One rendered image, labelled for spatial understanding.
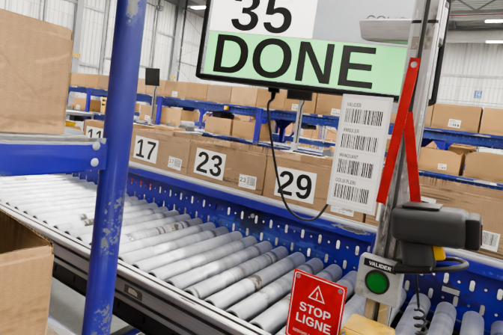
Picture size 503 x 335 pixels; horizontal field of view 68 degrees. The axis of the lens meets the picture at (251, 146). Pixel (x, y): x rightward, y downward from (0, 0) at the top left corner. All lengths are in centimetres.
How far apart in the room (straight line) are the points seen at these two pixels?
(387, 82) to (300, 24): 21
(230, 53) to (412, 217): 47
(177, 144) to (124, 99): 135
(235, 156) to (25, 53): 121
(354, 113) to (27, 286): 52
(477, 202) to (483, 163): 428
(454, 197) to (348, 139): 63
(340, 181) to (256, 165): 82
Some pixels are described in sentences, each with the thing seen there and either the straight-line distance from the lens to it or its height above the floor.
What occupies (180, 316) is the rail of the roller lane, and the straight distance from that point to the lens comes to 96.
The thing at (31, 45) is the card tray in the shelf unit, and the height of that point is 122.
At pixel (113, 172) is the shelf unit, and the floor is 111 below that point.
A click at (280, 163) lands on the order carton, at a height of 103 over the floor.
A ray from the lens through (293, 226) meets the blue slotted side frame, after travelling 138.
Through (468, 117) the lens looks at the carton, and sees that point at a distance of 579.
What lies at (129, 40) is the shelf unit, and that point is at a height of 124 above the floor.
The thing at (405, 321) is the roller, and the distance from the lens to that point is 105.
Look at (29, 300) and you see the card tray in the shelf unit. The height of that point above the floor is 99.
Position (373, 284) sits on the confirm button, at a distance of 66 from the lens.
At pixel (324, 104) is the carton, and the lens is 626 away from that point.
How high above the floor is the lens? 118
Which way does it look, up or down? 4 degrees down
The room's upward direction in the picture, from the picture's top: 8 degrees clockwise
